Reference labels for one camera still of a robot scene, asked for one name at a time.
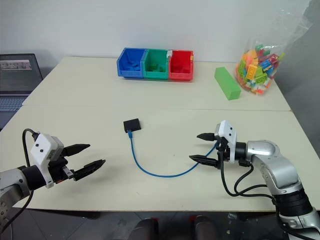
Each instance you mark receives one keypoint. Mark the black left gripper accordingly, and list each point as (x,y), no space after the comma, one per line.
(57,170)

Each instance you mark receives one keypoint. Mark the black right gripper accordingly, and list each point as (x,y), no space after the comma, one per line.
(223,152)

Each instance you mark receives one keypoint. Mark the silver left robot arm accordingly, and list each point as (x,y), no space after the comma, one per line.
(15,181)

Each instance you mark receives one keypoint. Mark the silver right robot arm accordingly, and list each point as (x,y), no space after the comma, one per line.
(265,150)

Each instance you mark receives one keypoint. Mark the small black box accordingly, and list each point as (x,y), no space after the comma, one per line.
(132,124)

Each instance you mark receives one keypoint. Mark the long green block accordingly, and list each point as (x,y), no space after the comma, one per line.
(226,83)

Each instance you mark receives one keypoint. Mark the dark rounded shape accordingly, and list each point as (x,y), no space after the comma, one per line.
(203,228)
(146,230)

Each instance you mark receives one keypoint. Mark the clear bag of toy bricks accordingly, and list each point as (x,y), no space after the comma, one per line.
(257,72)

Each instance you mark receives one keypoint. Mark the red plastic storage bin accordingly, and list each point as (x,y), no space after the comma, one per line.
(181,60)

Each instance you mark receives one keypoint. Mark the green toy bricks pile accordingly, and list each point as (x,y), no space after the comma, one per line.
(157,68)

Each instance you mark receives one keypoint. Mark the blue toy bricks pile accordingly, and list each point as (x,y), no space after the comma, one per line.
(133,67)

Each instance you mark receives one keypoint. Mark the green plastic storage bin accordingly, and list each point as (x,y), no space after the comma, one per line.
(156,57)

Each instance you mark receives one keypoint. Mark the dark grey laptop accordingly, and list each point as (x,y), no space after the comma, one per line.
(17,75)

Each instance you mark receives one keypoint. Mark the blue plastic storage bin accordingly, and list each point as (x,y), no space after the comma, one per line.
(130,56)

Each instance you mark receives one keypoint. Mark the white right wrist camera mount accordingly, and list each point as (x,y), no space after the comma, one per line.
(228,132)

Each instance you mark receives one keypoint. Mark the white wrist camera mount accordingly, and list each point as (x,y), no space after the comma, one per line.
(228,132)
(41,150)

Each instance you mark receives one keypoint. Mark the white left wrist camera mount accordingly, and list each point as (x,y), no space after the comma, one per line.
(41,150)

